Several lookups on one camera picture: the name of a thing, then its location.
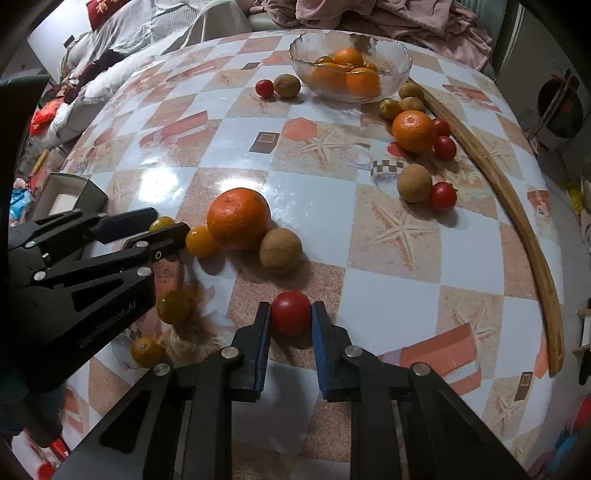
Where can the clear glass bowl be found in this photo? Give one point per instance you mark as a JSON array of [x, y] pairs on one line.
[[397, 60]]

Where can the large orange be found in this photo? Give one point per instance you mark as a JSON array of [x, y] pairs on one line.
[[238, 225], [414, 131]]

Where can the curved wooden stick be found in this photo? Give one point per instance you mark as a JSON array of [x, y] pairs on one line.
[[547, 286]]

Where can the small orange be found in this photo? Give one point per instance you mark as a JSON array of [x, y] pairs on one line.
[[324, 60]]

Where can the red pillow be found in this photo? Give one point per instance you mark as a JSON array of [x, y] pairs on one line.
[[108, 11]]

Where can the open white box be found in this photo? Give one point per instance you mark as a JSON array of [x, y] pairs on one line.
[[69, 196]]

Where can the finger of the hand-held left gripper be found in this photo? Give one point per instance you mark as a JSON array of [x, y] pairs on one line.
[[159, 242], [124, 224]]

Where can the red cherry tomato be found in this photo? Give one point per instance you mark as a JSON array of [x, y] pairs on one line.
[[291, 314], [441, 127], [443, 196], [445, 147], [264, 88]]

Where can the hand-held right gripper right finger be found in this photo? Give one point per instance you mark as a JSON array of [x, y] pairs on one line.
[[323, 360]]

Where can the grey striped quilt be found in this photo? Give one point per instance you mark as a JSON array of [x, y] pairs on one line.
[[138, 41]]

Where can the round black appliance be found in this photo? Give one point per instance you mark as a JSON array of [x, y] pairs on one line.
[[561, 104]]

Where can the pink cloth pile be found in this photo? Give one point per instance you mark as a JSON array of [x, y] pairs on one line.
[[415, 23]]

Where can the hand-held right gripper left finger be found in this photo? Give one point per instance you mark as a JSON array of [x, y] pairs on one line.
[[262, 355]]

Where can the checked starfish tablecloth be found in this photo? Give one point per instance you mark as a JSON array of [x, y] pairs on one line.
[[323, 198]]

